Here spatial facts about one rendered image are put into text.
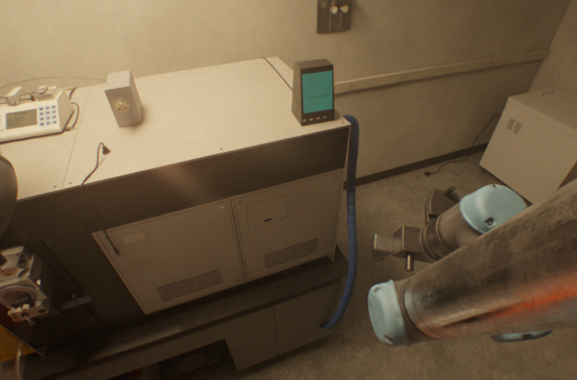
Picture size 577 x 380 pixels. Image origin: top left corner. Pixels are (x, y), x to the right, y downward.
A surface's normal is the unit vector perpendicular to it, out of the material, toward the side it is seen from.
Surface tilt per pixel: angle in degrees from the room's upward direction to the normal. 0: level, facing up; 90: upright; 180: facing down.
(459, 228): 90
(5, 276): 90
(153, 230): 90
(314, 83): 80
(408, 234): 25
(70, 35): 90
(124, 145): 0
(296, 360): 0
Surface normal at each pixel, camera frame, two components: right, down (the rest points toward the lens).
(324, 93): 0.29, 0.49
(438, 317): -0.84, 0.47
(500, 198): 0.04, -0.41
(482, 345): -0.02, -0.75
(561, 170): -0.94, 0.25
